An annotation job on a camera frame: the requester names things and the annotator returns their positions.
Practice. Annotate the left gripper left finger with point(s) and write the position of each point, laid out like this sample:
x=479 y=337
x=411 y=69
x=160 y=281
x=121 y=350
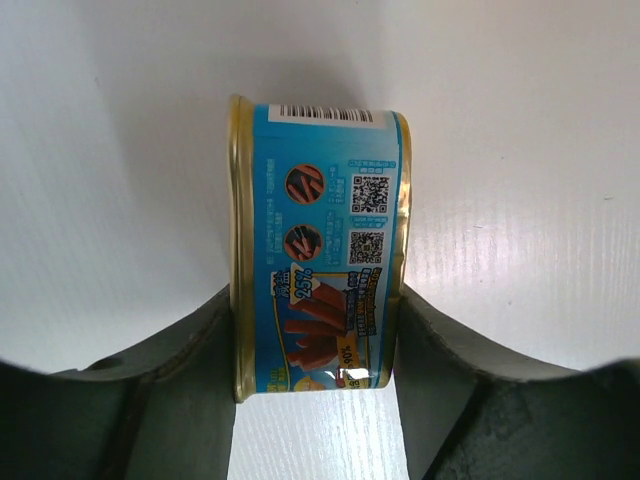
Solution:
x=161 y=409

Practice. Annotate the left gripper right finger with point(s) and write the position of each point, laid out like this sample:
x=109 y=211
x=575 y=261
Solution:
x=471 y=408

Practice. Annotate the blue luncheon meat tin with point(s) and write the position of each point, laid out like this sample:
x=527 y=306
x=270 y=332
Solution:
x=320 y=200

